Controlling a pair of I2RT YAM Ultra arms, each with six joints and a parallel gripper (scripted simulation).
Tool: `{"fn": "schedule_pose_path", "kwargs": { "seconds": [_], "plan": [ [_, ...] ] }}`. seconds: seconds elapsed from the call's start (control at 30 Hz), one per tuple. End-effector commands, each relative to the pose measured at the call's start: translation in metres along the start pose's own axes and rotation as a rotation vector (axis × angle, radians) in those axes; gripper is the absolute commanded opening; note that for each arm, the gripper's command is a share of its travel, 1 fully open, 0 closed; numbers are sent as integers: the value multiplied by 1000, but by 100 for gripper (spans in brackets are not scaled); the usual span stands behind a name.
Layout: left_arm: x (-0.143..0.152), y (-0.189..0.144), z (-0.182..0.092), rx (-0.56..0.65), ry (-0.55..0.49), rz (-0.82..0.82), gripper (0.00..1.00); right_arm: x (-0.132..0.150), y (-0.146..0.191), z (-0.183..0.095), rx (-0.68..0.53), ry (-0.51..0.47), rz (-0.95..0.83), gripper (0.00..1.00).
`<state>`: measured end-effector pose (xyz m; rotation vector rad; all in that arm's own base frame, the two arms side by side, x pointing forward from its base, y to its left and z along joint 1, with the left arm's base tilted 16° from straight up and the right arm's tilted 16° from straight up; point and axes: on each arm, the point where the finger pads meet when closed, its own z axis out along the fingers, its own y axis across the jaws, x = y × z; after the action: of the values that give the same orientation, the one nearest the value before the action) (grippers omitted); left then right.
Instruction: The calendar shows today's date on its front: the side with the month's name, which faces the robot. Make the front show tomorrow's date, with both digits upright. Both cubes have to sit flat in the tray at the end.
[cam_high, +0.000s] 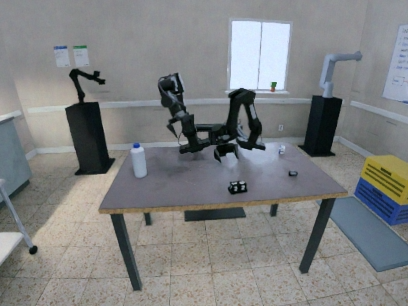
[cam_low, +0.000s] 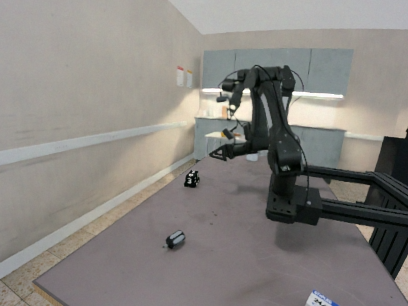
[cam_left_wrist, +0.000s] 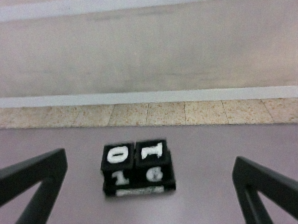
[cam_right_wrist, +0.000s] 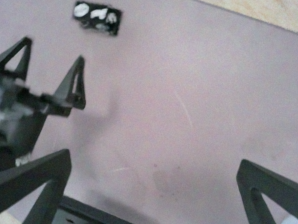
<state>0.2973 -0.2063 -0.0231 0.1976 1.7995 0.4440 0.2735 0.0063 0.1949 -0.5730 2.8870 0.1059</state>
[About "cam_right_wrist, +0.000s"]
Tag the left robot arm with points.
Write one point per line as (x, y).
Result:
(21, 151)

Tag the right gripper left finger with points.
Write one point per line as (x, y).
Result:
(18, 182)

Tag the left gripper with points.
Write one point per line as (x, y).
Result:
(25, 126)

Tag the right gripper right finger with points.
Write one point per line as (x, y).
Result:
(253, 180)

